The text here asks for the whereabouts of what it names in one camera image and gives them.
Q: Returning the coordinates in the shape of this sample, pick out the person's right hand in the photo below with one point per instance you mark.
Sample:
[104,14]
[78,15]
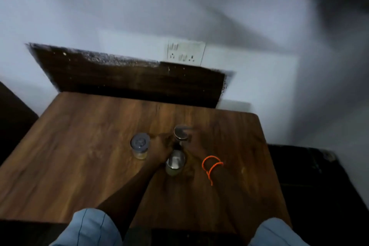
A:
[196,147]

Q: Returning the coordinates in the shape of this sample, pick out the person's left hand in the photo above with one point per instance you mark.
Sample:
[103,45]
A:
[159,150]

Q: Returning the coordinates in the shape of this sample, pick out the person's left fingers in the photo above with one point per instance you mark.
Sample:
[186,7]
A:
[168,142]

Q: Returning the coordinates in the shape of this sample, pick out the person's right fingers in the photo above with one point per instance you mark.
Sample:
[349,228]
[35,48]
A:
[188,140]

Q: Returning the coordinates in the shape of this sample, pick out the round dark jar lid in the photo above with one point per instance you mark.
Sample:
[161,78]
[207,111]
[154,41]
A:
[181,132]

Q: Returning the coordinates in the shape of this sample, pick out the person's left forearm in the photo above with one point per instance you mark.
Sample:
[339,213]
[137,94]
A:
[131,194]

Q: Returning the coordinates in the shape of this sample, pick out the person's right forearm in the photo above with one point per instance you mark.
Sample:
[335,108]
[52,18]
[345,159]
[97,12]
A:
[233,194]

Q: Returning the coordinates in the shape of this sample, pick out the glass jar with grey lid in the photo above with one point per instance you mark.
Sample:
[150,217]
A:
[140,145]

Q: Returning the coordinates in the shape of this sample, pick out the dark wooden back panel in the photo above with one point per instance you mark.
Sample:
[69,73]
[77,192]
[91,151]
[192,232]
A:
[129,81]

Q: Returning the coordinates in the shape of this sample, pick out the light blue left sleeve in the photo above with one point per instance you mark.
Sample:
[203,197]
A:
[89,230]

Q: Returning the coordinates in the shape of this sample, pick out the light blue sleeve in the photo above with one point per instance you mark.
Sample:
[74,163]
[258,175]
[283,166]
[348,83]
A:
[89,230]
[275,234]

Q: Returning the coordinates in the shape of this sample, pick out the light blue right sleeve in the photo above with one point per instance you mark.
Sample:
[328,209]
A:
[275,234]

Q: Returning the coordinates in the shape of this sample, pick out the black furniture piece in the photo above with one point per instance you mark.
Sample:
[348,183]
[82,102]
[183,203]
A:
[314,196]

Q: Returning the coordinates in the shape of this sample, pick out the dark furniture piece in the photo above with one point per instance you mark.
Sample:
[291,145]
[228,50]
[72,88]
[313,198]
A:
[14,127]

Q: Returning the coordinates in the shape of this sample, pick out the white wall socket plate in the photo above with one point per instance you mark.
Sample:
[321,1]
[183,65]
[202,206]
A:
[186,52]

